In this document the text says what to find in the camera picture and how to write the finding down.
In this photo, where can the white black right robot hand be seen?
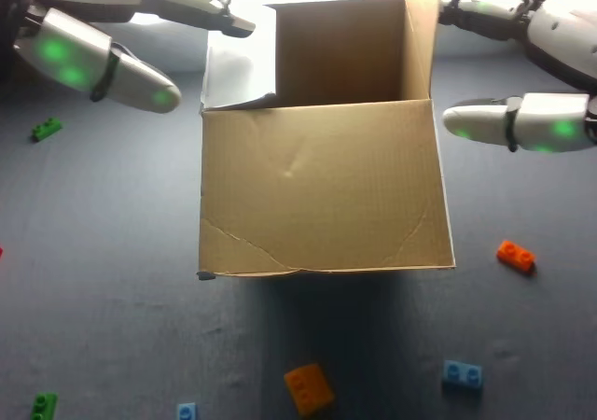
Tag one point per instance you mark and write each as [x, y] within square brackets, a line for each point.
[564, 28]

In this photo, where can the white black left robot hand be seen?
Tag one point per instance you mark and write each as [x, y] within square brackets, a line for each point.
[74, 56]

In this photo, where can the small orange toy brick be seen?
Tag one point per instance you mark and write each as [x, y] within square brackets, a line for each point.
[517, 256]

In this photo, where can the green toy brick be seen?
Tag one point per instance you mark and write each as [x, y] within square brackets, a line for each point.
[44, 406]
[46, 129]

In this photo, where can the large orange curved brick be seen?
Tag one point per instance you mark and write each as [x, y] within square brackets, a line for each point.
[309, 388]

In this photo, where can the light blue toy brick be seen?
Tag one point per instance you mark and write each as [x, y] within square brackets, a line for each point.
[187, 411]
[462, 376]

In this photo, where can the grey table cloth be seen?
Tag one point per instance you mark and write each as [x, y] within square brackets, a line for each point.
[116, 252]

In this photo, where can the cardboard box with flaps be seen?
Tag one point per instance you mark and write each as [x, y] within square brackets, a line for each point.
[326, 182]

